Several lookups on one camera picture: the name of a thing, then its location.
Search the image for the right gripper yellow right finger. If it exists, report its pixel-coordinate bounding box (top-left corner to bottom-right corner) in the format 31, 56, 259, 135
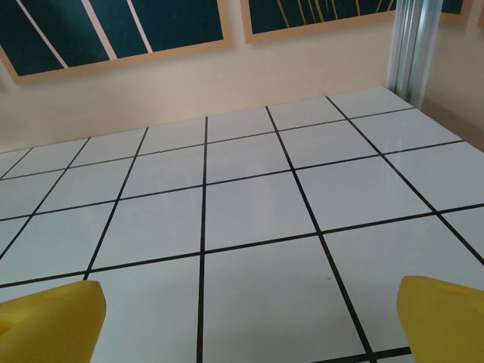
396, 275, 484, 363

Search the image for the teal yellow grass wall panel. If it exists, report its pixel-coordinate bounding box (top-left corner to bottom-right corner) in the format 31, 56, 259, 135
241, 0, 402, 45

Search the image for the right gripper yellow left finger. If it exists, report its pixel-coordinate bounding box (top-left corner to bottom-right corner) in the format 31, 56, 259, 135
0, 280, 107, 363

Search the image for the teal feather yellow oval panel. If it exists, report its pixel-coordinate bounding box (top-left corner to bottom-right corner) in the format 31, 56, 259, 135
440, 0, 472, 26

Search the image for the aluminium corner post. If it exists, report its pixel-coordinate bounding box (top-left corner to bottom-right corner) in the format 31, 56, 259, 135
387, 0, 442, 110

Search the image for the teal flower print wall panel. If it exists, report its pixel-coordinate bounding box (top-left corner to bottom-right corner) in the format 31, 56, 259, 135
0, 0, 234, 86

